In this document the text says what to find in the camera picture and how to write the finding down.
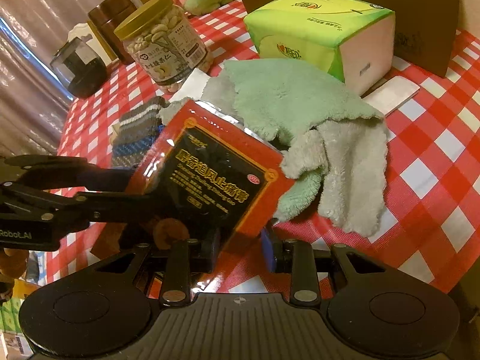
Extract brown cylindrical canister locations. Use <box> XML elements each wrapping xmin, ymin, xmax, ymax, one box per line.
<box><xmin>88</xmin><ymin>0</ymin><xmax>137</xmax><ymax>65</ymax></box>

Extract white small flat packet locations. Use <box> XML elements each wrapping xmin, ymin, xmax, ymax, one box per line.
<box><xmin>364</xmin><ymin>76</ymin><xmax>420</xmax><ymax>116</ymax></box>

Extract person's left hand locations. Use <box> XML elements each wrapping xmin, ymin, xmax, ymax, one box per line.
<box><xmin>0</xmin><ymin>248</ymin><xmax>29</xmax><ymax>302</ymax></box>

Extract nut jar gold lid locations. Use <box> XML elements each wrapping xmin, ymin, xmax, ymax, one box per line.
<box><xmin>114</xmin><ymin>0</ymin><xmax>213</xmax><ymax>93</ymax></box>

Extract translucent window curtain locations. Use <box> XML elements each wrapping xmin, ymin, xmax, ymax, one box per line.
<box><xmin>1</xmin><ymin>0</ymin><xmax>103</xmax><ymax>156</ymax></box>

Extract green grey microfibre cloth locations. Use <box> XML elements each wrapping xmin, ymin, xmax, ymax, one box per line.
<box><xmin>158</xmin><ymin>58</ymin><xmax>392</xmax><ymax>239</ymax></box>

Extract green tissue box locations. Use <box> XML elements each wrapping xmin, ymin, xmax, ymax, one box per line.
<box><xmin>244</xmin><ymin>0</ymin><xmax>395</xmax><ymax>95</ymax></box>

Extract white cloth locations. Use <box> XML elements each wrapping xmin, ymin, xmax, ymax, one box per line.
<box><xmin>169</xmin><ymin>68</ymin><xmax>211</xmax><ymax>102</ymax></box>

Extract glass jar dark contents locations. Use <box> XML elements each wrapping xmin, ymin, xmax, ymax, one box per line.
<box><xmin>49</xmin><ymin>37</ymin><xmax>108</xmax><ymax>99</ymax></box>

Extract white wooden chair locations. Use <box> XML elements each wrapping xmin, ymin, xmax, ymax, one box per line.
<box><xmin>67</xmin><ymin>20</ymin><xmax>118</xmax><ymax>66</ymax></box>

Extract striped grey blue sock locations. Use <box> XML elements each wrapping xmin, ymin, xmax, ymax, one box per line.
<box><xmin>111</xmin><ymin>96</ymin><xmax>168</xmax><ymax>169</ymax></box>

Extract red black plaster packet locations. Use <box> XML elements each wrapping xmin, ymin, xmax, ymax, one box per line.
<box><xmin>127</xmin><ymin>99</ymin><xmax>294</xmax><ymax>293</ymax></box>

